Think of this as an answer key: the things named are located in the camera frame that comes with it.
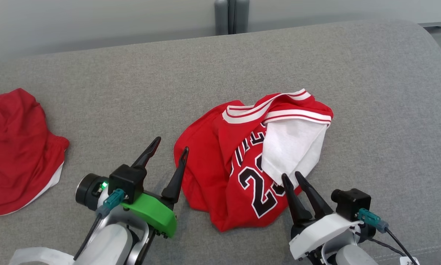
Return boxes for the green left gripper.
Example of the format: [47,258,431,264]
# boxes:
[121,137,190,239]

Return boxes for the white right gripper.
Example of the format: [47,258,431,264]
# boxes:
[281,171,361,261]

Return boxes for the red basketball jersey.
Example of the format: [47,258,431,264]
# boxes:
[173,88,334,233]

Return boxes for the red shorts with white stripe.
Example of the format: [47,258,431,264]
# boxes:
[0,88,70,219]

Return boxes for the grey fabric sofa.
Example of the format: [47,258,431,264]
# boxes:
[0,19,441,265]

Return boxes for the teal left cable connector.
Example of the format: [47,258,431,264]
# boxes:
[95,188,127,219]

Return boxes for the teal cable connector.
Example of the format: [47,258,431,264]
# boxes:
[357,208,389,233]
[95,188,127,219]

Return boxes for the teal right cable connector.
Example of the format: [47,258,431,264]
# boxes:
[357,208,389,233]

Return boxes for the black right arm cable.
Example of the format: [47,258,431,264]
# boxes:
[367,227,419,265]

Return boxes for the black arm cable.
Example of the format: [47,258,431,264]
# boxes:
[367,227,419,265]
[73,213,103,261]

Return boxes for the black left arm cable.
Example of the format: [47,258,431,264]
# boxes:
[73,213,103,261]

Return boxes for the white tape cable label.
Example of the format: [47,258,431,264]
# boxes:
[8,247,76,265]

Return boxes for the grey vertical post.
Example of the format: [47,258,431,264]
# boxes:
[214,0,251,36]

